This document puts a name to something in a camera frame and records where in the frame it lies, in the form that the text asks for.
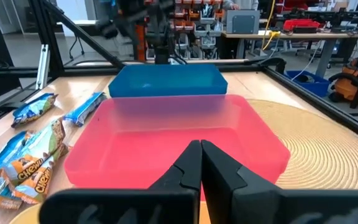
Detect blue plastic bin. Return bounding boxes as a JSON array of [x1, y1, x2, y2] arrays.
[[108, 63, 229, 99]]

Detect orange black shop vacuum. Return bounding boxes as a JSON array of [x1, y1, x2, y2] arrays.
[[328, 51, 358, 110]]

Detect blue floor storage bin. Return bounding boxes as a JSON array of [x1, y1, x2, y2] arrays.
[[284, 70, 331, 98]]

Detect light wood desk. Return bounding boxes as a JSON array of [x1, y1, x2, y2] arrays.
[[222, 30, 358, 78]]

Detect orange grey parts organizer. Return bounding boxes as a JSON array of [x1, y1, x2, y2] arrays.
[[169, 0, 226, 60]]

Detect grey metal box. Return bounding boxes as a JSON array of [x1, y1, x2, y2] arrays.
[[225, 9, 260, 34]]

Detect person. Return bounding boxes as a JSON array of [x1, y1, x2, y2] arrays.
[[222, 0, 259, 11]]

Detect yellow hanging cable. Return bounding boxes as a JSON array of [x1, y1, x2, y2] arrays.
[[261, 0, 281, 50]]

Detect white cable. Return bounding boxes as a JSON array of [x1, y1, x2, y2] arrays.
[[290, 40, 323, 82]]

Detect red plastic bin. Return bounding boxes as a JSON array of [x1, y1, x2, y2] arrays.
[[63, 94, 291, 202]]

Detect green orange Chewy granola bar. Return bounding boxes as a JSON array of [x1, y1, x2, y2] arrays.
[[1, 117, 67, 187]]

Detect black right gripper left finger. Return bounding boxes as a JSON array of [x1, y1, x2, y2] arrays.
[[39, 139, 203, 224]]

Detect black aluminium rig frame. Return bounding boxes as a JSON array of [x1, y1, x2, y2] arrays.
[[0, 0, 358, 147]]

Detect red tool box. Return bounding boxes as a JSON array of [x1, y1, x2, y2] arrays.
[[283, 19, 321, 34]]

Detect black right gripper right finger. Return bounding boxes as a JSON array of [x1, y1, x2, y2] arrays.
[[201, 139, 358, 224]]

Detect silver frame bracket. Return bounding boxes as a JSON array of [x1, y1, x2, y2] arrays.
[[35, 44, 51, 90]]

